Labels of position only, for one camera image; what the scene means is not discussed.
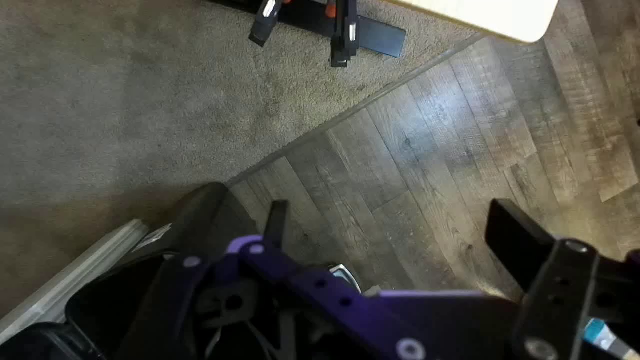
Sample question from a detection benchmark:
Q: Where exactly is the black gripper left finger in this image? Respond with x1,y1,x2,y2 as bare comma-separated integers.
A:
118,198,291,360

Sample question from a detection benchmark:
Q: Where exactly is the black orange bar clamp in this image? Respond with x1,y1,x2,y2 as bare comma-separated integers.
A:
324,0,363,69

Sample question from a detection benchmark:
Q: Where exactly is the black plastic bin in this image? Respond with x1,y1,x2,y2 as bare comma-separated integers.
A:
0,252,377,360

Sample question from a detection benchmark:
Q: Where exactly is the white baseboard trim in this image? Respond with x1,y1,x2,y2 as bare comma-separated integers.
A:
0,218,152,343

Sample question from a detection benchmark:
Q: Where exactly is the black flat metal plate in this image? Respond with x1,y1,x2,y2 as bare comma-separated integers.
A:
212,0,409,59

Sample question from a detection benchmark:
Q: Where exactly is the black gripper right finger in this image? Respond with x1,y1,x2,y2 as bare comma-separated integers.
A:
484,198,600,360

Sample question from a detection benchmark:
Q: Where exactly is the white table top panel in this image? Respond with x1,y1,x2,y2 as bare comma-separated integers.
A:
393,0,563,45

